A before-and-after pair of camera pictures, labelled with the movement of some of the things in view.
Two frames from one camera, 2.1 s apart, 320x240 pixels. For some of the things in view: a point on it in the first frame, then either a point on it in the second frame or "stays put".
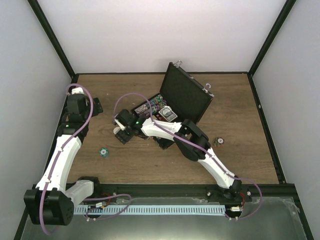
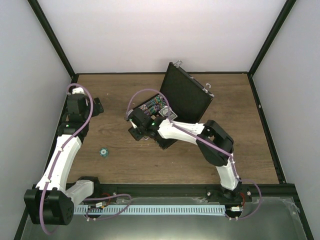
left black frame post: [41, 18] stays put
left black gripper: [100, 109] stays put
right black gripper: [123, 138] → [137, 136]
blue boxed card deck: [167, 112] stays put
